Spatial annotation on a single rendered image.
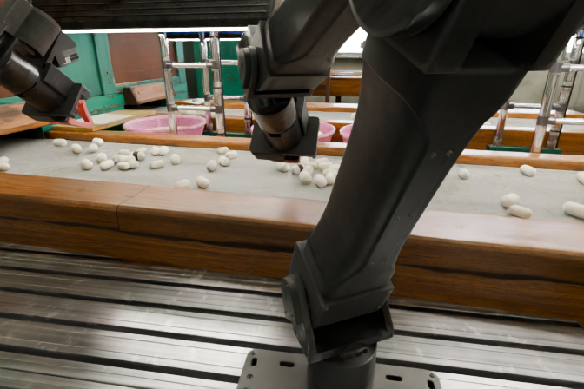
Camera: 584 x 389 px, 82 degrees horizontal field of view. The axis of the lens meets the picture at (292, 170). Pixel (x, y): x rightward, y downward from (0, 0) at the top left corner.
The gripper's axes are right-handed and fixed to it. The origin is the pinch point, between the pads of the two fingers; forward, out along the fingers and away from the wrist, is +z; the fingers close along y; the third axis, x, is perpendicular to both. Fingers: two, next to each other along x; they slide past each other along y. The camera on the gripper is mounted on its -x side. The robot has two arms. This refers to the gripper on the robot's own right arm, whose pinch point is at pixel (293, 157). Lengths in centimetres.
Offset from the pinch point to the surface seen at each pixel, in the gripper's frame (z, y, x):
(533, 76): 423, -260, -333
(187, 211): -7.4, 13.5, 12.9
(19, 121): 13, 78, -11
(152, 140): 25, 47, -13
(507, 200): 6.1, -36.4, 2.7
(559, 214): 6.5, -44.1, 4.5
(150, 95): 58, 79, -49
